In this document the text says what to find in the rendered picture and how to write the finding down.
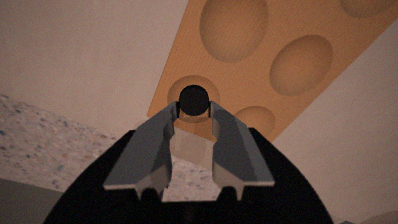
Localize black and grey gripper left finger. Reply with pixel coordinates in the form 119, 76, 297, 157
43, 101, 180, 224

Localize black disc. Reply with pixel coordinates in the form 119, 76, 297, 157
178, 85, 209, 116

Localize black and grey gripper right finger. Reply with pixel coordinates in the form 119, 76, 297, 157
208, 100, 334, 224

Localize orange counting tray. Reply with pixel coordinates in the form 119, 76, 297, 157
147, 0, 398, 143

